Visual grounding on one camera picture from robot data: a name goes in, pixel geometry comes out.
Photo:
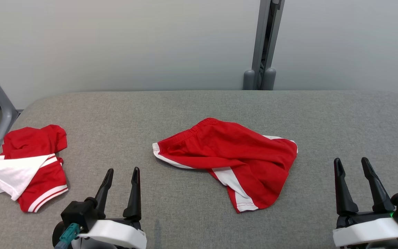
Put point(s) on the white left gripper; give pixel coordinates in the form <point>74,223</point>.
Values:
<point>116,233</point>

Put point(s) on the teal left camera connector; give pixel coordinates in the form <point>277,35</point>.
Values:
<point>68,235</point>

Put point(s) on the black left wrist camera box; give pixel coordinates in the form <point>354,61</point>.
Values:
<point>78,212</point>

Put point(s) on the red shorts with white stripe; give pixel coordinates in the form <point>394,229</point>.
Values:
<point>226,148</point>

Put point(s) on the red Bulls jersey white sleeves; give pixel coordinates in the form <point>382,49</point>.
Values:
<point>29,145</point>

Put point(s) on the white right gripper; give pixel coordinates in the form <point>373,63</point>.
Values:
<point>368,231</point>

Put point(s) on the grey metal wall post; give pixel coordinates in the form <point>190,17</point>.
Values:
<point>259,41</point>

